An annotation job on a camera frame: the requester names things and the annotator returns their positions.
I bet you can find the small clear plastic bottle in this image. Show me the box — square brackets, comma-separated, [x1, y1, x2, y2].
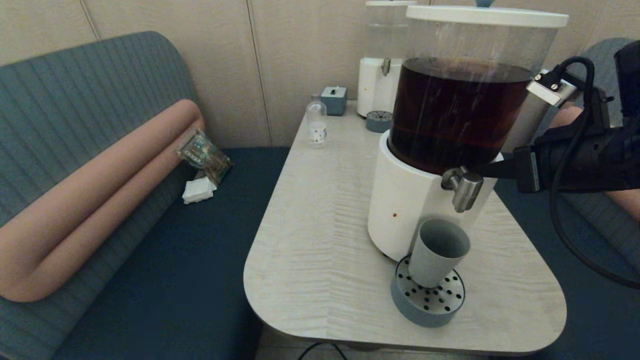
[306, 94, 328, 149]

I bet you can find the pink bolster cushion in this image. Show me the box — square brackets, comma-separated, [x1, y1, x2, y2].
[549, 105, 640, 223]
[0, 98, 206, 303]

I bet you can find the large white dispenser lid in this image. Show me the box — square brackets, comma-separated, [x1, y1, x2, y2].
[405, 0, 570, 29]

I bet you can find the large tea drink dispenser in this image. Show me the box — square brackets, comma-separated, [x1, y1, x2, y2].
[366, 20, 560, 263]

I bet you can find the small blue-grey drip tray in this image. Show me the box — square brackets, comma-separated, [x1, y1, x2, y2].
[365, 110, 392, 133]

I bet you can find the blue bench seat cushion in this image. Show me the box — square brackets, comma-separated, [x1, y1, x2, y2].
[52, 147, 291, 360]
[492, 152, 640, 360]

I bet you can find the blue-grey square box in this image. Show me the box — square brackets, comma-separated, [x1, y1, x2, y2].
[320, 86, 347, 116]

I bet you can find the large steel dispenser tap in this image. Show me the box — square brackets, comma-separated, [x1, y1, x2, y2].
[441, 166, 485, 213]

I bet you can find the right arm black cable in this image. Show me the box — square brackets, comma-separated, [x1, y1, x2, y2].
[549, 56, 640, 290]

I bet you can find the white folded napkin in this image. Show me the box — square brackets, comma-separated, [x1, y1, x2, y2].
[182, 176, 218, 205]

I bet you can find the large blue-grey drip tray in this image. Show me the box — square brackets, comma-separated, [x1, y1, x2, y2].
[390, 254, 466, 329]

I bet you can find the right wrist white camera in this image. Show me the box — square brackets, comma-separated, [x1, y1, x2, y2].
[526, 67, 583, 107]

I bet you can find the green snack packet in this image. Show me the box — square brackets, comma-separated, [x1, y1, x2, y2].
[176, 128, 232, 187]

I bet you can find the small water drink dispenser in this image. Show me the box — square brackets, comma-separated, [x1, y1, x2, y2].
[357, 6, 416, 119]

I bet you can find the black floor cable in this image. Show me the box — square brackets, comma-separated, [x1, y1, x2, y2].
[298, 342, 347, 360]

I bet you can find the grey plastic cup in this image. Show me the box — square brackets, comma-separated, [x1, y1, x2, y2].
[407, 217, 471, 289]

